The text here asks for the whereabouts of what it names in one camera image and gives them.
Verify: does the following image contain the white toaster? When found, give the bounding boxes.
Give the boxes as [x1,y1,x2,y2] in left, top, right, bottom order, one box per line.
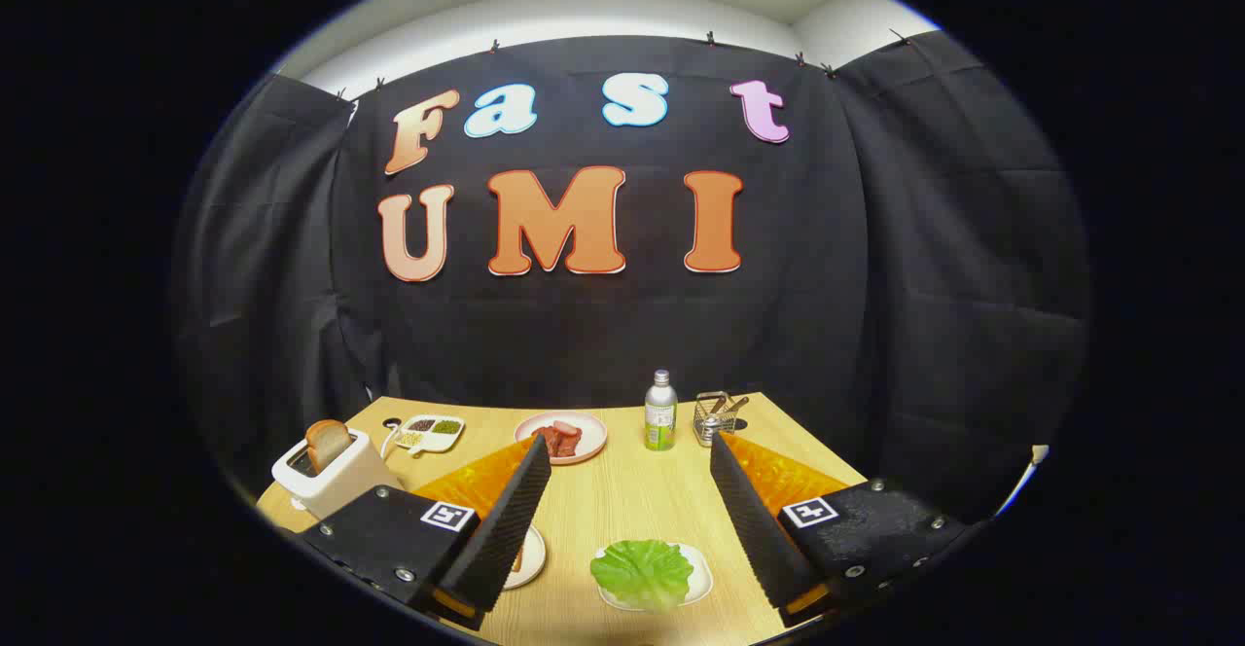
[271,427,405,520]

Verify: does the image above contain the round white plate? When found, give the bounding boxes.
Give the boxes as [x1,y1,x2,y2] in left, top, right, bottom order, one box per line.
[503,525,547,591]

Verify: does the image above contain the green drink bottle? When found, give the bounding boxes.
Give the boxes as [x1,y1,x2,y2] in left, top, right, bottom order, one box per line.
[644,369,679,452]

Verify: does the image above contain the pink plate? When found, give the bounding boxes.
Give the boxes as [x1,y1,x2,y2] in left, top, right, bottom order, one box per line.
[514,412,609,466]

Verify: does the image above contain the toasted bread slice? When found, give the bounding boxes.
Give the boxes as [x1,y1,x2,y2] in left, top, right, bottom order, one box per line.
[305,419,354,474]

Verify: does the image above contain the metal wire basket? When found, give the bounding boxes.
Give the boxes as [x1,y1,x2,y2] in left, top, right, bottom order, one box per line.
[693,391,748,448]

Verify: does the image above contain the brown meat pieces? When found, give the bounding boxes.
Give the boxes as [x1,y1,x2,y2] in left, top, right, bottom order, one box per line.
[532,424,585,458]

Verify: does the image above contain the white divided bean tray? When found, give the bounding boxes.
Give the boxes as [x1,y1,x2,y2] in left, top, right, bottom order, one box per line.
[394,414,466,455]

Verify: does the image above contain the black backdrop cloth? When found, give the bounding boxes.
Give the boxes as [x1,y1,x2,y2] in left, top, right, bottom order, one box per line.
[173,31,1090,520]

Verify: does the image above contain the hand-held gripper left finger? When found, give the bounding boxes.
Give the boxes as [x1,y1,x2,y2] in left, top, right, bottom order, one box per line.
[292,435,552,620]

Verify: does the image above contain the green lettuce leaf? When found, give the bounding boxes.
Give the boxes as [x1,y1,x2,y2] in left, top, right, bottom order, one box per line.
[590,539,694,613]

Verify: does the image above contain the small square white plate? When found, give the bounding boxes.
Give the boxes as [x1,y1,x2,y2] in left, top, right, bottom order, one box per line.
[595,542,714,613]

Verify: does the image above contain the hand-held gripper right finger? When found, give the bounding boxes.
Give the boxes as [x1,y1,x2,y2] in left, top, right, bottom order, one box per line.
[708,432,971,618]

